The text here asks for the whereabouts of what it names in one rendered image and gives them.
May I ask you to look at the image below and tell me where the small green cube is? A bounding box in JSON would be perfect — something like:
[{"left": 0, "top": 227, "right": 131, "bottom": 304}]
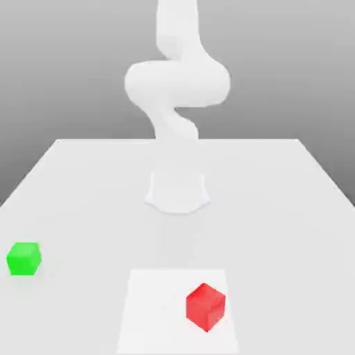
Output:
[{"left": 6, "top": 241, "right": 43, "bottom": 277}]

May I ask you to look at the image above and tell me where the small red cube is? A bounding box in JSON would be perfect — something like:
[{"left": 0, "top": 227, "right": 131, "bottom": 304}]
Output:
[{"left": 185, "top": 282, "right": 227, "bottom": 333}]

